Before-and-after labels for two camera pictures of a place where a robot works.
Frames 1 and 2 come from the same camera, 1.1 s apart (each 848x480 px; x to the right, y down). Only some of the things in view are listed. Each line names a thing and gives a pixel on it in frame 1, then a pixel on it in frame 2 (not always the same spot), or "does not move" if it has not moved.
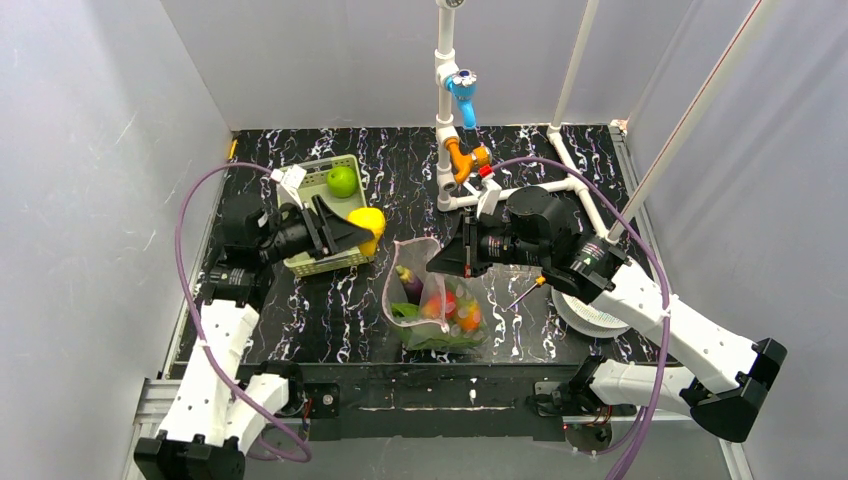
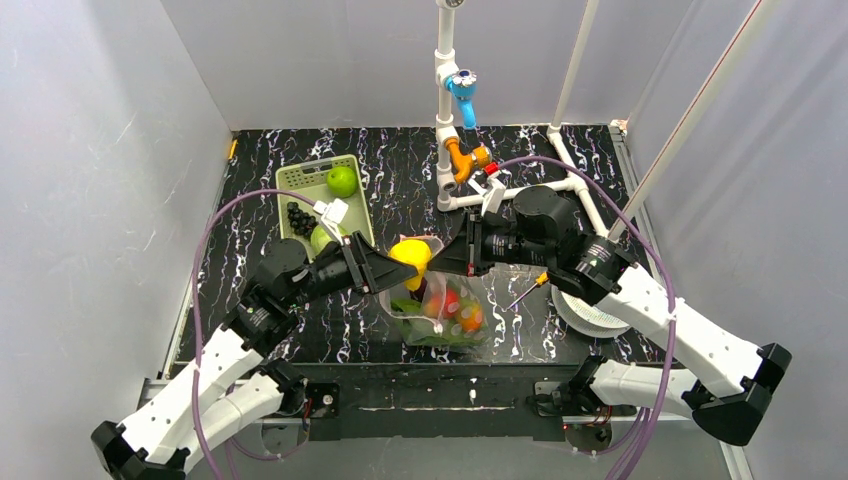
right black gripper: x=469 y=245 does not move
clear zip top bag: x=434 y=310 does not move
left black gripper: x=318 y=230 to x=359 y=263
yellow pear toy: x=373 y=219 to x=415 y=252
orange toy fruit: x=469 y=317 does not move
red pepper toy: x=440 y=306 does not move
